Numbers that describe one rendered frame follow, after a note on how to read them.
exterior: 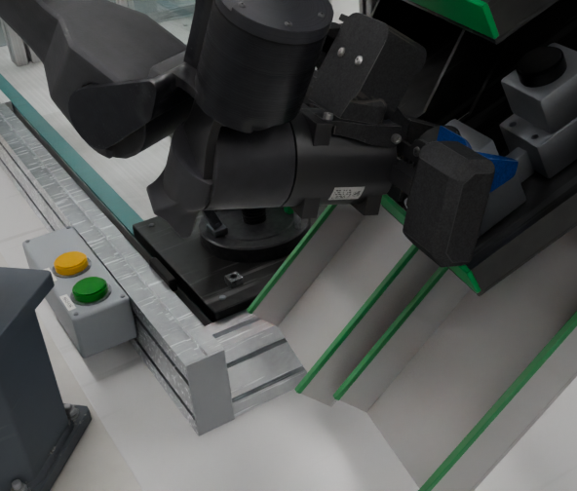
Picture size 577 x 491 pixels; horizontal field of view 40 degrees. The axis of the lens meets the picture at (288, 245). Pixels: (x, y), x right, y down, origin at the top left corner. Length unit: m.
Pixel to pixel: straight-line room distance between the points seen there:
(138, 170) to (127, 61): 0.88
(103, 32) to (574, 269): 0.38
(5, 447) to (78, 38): 0.48
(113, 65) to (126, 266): 0.58
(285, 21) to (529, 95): 0.21
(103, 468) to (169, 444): 0.07
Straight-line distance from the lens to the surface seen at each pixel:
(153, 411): 0.93
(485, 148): 0.51
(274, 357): 0.88
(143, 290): 0.94
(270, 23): 0.37
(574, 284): 0.63
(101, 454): 0.90
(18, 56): 1.93
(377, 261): 0.74
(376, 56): 0.44
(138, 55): 0.46
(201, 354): 0.84
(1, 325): 0.77
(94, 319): 0.93
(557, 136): 0.54
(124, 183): 1.29
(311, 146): 0.44
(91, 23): 0.47
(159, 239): 1.01
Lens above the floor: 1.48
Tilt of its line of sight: 32 degrees down
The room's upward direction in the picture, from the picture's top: 5 degrees counter-clockwise
